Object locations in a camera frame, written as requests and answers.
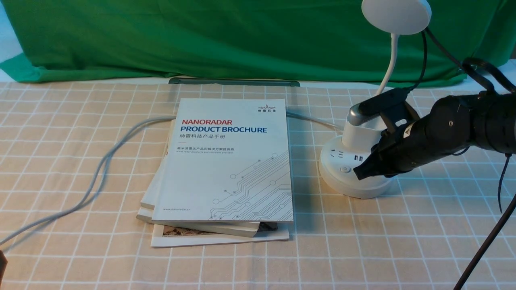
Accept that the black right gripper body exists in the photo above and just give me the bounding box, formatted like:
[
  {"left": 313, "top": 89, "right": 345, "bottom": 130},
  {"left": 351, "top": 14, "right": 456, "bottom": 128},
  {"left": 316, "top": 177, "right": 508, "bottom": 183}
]
[{"left": 377, "top": 95, "right": 480, "bottom": 177}]

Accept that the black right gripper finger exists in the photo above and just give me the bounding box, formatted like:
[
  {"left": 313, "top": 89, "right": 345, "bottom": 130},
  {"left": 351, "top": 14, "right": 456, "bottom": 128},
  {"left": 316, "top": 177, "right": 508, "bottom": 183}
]
[
  {"left": 353, "top": 161, "right": 397, "bottom": 180},
  {"left": 360, "top": 150, "right": 383, "bottom": 168}
]

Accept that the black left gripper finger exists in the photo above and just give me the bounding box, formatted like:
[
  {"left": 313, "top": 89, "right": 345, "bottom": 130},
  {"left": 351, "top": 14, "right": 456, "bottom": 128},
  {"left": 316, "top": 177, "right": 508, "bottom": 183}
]
[{"left": 0, "top": 251, "right": 8, "bottom": 284}]

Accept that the white desk lamp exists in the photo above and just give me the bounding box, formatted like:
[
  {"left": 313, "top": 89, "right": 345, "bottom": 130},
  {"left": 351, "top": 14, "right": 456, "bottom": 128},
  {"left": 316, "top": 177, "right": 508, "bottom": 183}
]
[{"left": 318, "top": 0, "right": 432, "bottom": 199}]

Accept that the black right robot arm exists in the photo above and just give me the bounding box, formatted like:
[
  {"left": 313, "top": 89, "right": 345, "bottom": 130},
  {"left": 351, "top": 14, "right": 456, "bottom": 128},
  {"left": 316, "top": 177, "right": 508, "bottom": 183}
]
[{"left": 353, "top": 89, "right": 516, "bottom": 180}]

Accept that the green backdrop cloth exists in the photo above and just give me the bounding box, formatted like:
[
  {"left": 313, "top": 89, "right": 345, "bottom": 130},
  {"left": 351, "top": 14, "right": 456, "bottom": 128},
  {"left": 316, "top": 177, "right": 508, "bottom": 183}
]
[{"left": 0, "top": 0, "right": 516, "bottom": 88}]

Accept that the beige checkered tablecloth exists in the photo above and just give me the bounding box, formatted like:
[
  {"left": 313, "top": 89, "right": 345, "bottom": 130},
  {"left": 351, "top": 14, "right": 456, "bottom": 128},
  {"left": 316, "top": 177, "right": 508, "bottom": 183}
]
[{"left": 0, "top": 83, "right": 505, "bottom": 290}]

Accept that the middle white book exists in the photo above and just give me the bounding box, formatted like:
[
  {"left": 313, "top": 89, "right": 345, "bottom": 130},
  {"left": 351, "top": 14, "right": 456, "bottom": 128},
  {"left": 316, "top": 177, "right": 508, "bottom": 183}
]
[{"left": 136, "top": 120, "right": 260, "bottom": 238}]

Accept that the white Nanoradar product brochure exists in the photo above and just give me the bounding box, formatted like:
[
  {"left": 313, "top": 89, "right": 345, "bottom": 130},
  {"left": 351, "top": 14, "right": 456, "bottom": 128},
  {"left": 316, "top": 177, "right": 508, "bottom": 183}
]
[{"left": 152, "top": 98, "right": 294, "bottom": 223}]

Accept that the bottom white magazine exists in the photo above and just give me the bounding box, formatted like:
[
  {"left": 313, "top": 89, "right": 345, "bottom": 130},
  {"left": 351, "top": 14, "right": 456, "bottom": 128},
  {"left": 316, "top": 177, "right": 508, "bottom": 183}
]
[{"left": 150, "top": 224, "right": 290, "bottom": 248}]

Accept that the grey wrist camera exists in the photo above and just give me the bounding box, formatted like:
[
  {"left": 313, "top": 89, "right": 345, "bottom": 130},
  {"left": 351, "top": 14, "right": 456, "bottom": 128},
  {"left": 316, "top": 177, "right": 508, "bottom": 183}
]
[{"left": 347, "top": 88, "right": 420, "bottom": 134}]

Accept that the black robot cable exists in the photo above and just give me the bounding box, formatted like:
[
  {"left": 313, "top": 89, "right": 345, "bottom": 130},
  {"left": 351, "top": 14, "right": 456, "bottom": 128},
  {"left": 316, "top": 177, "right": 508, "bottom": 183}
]
[{"left": 407, "top": 28, "right": 516, "bottom": 214}]

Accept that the grey power cable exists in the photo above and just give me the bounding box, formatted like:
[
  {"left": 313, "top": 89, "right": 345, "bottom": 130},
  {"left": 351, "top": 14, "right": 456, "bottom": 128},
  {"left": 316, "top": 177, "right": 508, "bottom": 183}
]
[{"left": 0, "top": 111, "right": 345, "bottom": 246}]

